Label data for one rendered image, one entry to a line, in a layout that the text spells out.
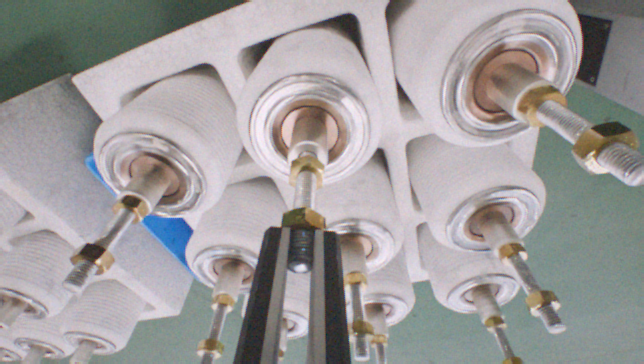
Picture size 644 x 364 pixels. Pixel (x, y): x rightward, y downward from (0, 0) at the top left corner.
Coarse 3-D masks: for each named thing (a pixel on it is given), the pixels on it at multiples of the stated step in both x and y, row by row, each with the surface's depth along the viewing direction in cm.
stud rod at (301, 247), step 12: (300, 156) 15; (300, 180) 13; (312, 180) 13; (300, 192) 12; (312, 192) 12; (300, 204) 11; (312, 204) 12; (300, 240) 10; (312, 240) 10; (288, 252) 10; (300, 252) 9; (312, 252) 10; (288, 264) 9; (300, 264) 9; (312, 264) 10
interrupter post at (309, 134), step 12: (300, 120) 17; (312, 120) 16; (300, 132) 15; (312, 132) 15; (324, 132) 16; (300, 144) 14; (312, 144) 14; (324, 144) 15; (288, 156) 15; (324, 156) 15
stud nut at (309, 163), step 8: (296, 160) 14; (304, 160) 13; (312, 160) 13; (296, 168) 13; (304, 168) 13; (312, 168) 13; (320, 168) 13; (296, 176) 13; (320, 176) 13; (320, 184) 14
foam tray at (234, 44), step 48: (288, 0) 19; (336, 0) 19; (384, 0) 19; (144, 48) 21; (192, 48) 21; (240, 48) 21; (384, 48) 21; (96, 96) 23; (384, 96) 23; (384, 144) 26; (528, 144) 26; (288, 192) 30
